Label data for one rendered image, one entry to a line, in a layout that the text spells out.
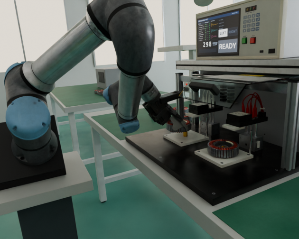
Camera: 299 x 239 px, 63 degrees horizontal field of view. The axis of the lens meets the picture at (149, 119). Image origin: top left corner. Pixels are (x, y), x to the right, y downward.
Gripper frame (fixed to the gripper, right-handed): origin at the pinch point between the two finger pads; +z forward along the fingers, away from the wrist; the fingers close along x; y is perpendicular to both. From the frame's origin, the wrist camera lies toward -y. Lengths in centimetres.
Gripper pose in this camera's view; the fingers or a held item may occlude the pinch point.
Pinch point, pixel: (180, 125)
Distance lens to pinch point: 111.5
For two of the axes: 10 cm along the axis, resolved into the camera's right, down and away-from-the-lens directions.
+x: 4.6, 2.0, -8.7
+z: 5.6, 6.9, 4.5
